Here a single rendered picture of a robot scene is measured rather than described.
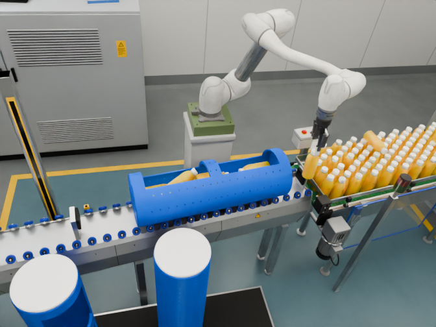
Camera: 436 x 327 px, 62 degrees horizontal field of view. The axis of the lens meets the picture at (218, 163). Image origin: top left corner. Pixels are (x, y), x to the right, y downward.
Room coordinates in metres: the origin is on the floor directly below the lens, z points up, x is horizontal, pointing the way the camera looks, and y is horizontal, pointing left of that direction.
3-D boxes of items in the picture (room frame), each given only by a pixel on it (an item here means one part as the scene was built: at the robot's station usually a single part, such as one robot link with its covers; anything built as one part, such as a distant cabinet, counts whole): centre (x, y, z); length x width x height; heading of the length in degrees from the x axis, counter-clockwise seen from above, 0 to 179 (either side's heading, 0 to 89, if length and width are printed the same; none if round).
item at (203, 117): (2.07, 0.12, 1.11); 0.22 x 0.18 x 0.06; 106
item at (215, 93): (2.08, 0.09, 1.25); 0.18 x 0.16 x 0.22; 133
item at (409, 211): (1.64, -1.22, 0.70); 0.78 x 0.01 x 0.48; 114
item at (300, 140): (1.98, -0.60, 1.05); 0.20 x 0.10 x 0.10; 114
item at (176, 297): (0.98, 0.12, 0.59); 0.28 x 0.28 x 0.88
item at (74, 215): (1.10, 0.69, 1.00); 0.10 x 0.04 x 0.15; 24
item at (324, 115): (1.50, -0.49, 1.59); 0.09 x 0.09 x 0.06
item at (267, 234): (1.67, -0.44, 0.31); 0.06 x 0.06 x 0.63; 24
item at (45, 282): (0.75, 0.70, 1.03); 0.28 x 0.28 x 0.01
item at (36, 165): (1.33, 0.97, 0.85); 0.06 x 0.06 x 1.70; 24
